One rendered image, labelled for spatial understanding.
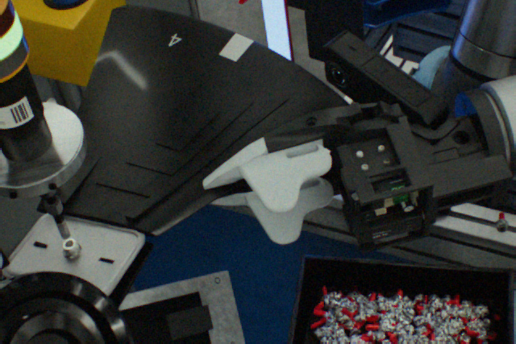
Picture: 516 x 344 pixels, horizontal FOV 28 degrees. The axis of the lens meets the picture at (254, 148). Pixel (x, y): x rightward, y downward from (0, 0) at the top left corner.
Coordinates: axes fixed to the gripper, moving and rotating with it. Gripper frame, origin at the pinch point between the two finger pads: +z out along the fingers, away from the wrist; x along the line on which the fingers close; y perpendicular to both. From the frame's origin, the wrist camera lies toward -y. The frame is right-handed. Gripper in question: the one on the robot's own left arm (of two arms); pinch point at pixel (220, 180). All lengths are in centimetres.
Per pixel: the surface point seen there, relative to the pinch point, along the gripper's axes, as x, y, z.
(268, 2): 7.3, -23.0, -8.9
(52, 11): 14.7, -35.9, 11.8
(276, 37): 11.6, -22.3, -9.3
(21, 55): -21.2, 3.0, 9.4
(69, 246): -2.1, 3.7, 11.4
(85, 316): -4.8, 10.8, 10.7
